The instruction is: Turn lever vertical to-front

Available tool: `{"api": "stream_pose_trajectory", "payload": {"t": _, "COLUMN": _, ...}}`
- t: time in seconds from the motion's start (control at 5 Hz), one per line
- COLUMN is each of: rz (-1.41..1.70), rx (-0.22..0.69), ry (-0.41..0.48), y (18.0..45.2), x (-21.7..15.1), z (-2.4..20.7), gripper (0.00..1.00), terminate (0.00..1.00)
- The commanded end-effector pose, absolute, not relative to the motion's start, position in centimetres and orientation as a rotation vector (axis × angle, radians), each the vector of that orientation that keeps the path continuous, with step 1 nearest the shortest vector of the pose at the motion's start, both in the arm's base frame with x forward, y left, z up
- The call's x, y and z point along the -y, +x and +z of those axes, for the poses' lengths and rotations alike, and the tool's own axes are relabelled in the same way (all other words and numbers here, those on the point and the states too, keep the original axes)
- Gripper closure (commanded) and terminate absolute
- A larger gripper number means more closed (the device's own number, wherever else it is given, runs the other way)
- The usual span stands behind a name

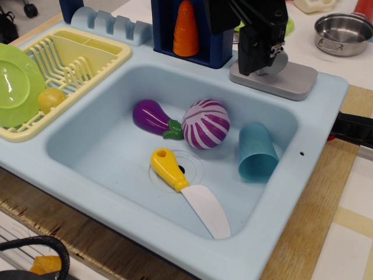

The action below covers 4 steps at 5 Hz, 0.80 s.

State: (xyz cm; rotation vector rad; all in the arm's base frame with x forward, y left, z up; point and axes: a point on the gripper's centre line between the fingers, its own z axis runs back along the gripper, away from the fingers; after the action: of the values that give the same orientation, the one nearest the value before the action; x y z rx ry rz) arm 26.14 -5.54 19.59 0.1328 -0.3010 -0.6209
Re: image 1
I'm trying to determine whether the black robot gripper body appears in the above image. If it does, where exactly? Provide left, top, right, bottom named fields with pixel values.
left=204, top=0, right=288, bottom=55

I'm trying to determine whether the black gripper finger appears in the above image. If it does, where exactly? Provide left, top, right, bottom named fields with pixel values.
left=238, top=26, right=274, bottom=76

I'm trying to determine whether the grey toy faucet with lever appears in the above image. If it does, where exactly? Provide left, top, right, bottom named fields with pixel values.
left=230, top=52, right=318, bottom=101

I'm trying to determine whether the cream plastic toy object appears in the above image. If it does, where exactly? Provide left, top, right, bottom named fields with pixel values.
left=294, top=0, right=337, bottom=13

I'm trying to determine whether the dark blue utensil holder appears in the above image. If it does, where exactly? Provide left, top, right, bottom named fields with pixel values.
left=151, top=0, right=234, bottom=69

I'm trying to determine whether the orange toy carrot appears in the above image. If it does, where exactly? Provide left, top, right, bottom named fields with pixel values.
left=173, top=1, right=199, bottom=57

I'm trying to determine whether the stainless steel pot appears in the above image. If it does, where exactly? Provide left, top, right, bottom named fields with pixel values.
left=314, top=13, right=372, bottom=57

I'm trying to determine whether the purple striped toy onion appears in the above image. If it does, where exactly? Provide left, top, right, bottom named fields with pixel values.
left=181, top=99, right=230, bottom=150

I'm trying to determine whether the red plastic object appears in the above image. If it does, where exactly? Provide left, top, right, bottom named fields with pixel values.
left=354, top=0, right=373, bottom=21

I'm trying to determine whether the teal plastic cup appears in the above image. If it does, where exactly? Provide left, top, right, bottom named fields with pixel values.
left=238, top=123, right=279, bottom=183

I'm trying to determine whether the purple toy eggplant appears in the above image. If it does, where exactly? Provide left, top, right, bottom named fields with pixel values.
left=132, top=99, right=184, bottom=140

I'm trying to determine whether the black clamp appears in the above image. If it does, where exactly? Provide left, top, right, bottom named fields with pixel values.
left=327, top=111, right=373, bottom=149

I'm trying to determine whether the light blue toy sink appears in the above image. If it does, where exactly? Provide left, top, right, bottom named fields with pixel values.
left=0, top=6, right=350, bottom=280

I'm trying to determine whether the yellow dish drying rack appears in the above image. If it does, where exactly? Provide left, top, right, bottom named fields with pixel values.
left=1, top=27, right=132, bottom=142

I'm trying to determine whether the yellow toy potato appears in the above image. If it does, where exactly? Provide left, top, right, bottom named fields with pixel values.
left=37, top=87, right=67, bottom=114

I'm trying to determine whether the black chair caster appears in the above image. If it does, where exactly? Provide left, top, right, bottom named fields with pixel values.
left=23, top=3, right=38, bottom=18

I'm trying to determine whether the green plastic plate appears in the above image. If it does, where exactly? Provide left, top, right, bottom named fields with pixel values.
left=1, top=44, right=45, bottom=127

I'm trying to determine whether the orange object in bag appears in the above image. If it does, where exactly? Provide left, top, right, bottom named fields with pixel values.
left=29, top=255, right=62, bottom=275

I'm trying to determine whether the yellow handled toy knife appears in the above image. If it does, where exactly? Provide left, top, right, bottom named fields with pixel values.
left=150, top=148, right=231, bottom=239

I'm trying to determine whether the black bag strap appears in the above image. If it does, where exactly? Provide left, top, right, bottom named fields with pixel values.
left=0, top=235, right=71, bottom=280

